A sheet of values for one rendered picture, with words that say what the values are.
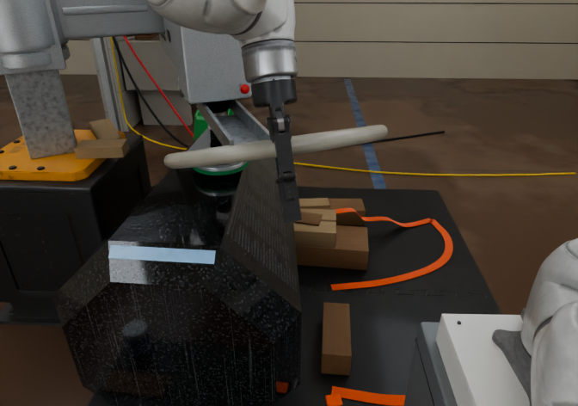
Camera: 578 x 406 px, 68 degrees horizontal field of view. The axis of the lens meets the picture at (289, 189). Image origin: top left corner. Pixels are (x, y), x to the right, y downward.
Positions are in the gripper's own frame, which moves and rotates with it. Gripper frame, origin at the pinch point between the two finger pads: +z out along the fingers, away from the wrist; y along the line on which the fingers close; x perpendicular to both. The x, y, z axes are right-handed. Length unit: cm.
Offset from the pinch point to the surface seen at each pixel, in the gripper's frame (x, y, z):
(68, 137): 85, 123, -23
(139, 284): 43, 47, 25
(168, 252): 34, 50, 17
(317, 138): -6.3, -0.6, -9.8
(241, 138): 8, 56, -12
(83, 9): 64, 110, -71
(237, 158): 7.7, 0.0, -8.3
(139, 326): 47, 54, 40
